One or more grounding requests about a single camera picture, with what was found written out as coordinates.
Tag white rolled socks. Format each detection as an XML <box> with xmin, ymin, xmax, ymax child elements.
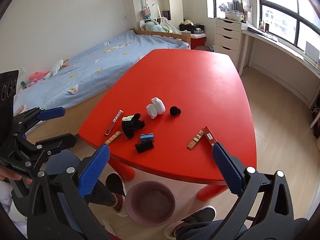
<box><xmin>146</xmin><ymin>96</ymin><xmax>166</xmax><ymax>119</ymax></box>

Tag blue binder clip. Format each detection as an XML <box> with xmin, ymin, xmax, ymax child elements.
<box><xmin>139</xmin><ymin>133</ymin><xmax>155</xmax><ymax>143</ymax></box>

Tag black cloth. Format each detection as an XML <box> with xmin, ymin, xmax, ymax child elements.
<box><xmin>121</xmin><ymin>113</ymin><xmax>146</xmax><ymax>140</ymax></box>

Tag black shoe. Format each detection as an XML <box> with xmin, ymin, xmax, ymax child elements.
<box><xmin>166</xmin><ymin>205</ymin><xmax>217</xmax><ymax>239</ymax></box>
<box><xmin>105</xmin><ymin>172</ymin><xmax>128</xmax><ymax>217</ymax></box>

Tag black storage bag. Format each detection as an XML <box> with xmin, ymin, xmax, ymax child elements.
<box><xmin>179</xmin><ymin>23</ymin><xmax>206</xmax><ymax>34</ymax></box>

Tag person's left hand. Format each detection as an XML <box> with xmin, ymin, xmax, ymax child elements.
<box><xmin>0</xmin><ymin>166</ymin><xmax>33</xmax><ymax>185</ymax></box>

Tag white desk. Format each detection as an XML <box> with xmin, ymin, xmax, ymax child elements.
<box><xmin>237</xmin><ymin>25</ymin><xmax>320</xmax><ymax>110</ymax></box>

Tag person's left leg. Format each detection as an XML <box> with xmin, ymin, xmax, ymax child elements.
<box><xmin>59</xmin><ymin>177</ymin><xmax>118</xmax><ymax>240</ymax></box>

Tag white shelf unit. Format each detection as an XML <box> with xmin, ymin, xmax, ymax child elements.
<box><xmin>130</xmin><ymin>0</ymin><xmax>178</xmax><ymax>30</ymax></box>

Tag red white cooler box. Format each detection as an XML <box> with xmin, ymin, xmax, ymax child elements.
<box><xmin>190</xmin><ymin>34</ymin><xmax>207</xmax><ymax>50</ymax></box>

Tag chocolate bar piece left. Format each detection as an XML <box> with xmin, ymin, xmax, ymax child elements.
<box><xmin>104</xmin><ymin>131</ymin><xmax>122</xmax><ymax>145</ymax></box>

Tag white goose plush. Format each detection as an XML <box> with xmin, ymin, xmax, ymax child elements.
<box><xmin>46</xmin><ymin>59</ymin><xmax>69</xmax><ymax>78</ymax></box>

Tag white laptop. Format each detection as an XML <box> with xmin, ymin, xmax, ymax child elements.
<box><xmin>305</xmin><ymin>41</ymin><xmax>320</xmax><ymax>64</ymax></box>

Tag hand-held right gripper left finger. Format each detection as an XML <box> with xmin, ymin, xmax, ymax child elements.
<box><xmin>26</xmin><ymin>144</ymin><xmax>118</xmax><ymax>240</ymax></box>

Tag row of books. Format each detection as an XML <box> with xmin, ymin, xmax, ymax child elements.
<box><xmin>231</xmin><ymin>0</ymin><xmax>253</xmax><ymax>18</ymax></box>

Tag pink plush toy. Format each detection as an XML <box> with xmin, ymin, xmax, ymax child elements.
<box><xmin>26</xmin><ymin>70</ymin><xmax>50</xmax><ymax>88</ymax></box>

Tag red snack wrapper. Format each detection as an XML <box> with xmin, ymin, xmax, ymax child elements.
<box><xmin>104</xmin><ymin>109</ymin><xmax>125</xmax><ymax>137</ymax></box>
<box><xmin>201</xmin><ymin>126</ymin><xmax>218</xmax><ymax>146</ymax></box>

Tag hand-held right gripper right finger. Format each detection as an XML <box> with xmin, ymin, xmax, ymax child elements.
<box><xmin>212</xmin><ymin>142</ymin><xmax>309</xmax><ymax>240</ymax></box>

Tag person's leg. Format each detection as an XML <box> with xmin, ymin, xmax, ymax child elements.
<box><xmin>59</xmin><ymin>177</ymin><xmax>118</xmax><ymax>240</ymax></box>
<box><xmin>175</xmin><ymin>219</ymin><xmax>248</xmax><ymax>240</ymax></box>

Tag purple round waste bin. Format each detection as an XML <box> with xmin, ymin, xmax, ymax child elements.
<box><xmin>124</xmin><ymin>181</ymin><xmax>177</xmax><ymax>227</ymax></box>

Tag person's right leg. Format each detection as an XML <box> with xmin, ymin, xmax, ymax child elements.
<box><xmin>175</xmin><ymin>219</ymin><xmax>248</xmax><ymax>240</ymax></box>

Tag black binder clip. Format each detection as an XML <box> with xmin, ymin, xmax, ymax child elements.
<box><xmin>135</xmin><ymin>141</ymin><xmax>155</xmax><ymax>153</ymax></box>

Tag red table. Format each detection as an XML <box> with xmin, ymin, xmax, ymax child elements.
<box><xmin>78</xmin><ymin>49</ymin><xmax>257</xmax><ymax>202</ymax></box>

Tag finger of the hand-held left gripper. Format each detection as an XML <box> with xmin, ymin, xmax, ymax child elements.
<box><xmin>12</xmin><ymin>107</ymin><xmax>66</xmax><ymax>135</ymax></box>
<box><xmin>24</xmin><ymin>133</ymin><xmax>77</xmax><ymax>161</ymax></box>

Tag green plush toy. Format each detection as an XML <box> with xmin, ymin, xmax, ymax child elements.
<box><xmin>145</xmin><ymin>19</ymin><xmax>173</xmax><ymax>33</ymax></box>

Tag white baby seat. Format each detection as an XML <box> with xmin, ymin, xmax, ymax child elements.
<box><xmin>139</xmin><ymin>4</ymin><xmax>183</xmax><ymax>34</ymax></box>

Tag white drawer unit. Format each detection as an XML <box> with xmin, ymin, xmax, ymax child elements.
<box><xmin>214</xmin><ymin>17</ymin><xmax>242</xmax><ymax>67</ymax></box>

